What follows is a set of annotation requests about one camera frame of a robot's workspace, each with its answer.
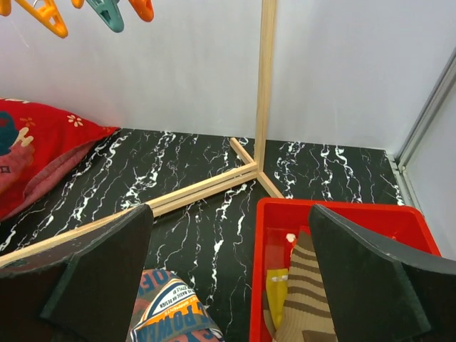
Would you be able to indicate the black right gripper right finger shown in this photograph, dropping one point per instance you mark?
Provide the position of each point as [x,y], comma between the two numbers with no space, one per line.
[379,289]

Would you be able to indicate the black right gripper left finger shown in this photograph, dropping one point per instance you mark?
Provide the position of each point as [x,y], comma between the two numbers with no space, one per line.
[78,286]

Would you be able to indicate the brown striped sock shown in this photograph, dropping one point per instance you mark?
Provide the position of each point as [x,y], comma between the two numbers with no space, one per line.
[306,313]

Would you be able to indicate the red plastic bin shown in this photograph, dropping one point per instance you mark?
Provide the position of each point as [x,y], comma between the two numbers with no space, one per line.
[278,218]

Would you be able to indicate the maroon printed shirt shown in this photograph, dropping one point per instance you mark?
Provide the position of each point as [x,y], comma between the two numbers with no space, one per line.
[167,309]

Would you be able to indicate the yellow sock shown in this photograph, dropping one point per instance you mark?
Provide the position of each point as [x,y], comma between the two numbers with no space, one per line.
[273,298]

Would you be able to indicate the red patterned pillow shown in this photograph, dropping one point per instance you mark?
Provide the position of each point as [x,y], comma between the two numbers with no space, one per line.
[40,144]

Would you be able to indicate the yellow clothes peg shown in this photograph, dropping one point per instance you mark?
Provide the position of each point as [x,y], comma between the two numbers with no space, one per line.
[48,15]

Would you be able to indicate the teal clothes peg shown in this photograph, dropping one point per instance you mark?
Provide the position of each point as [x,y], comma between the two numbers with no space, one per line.
[109,12]

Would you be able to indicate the orange clothes peg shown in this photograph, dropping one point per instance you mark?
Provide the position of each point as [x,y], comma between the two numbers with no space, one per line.
[144,9]

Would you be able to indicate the wooden drying rack frame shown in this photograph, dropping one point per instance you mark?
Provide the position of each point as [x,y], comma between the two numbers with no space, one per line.
[253,167]

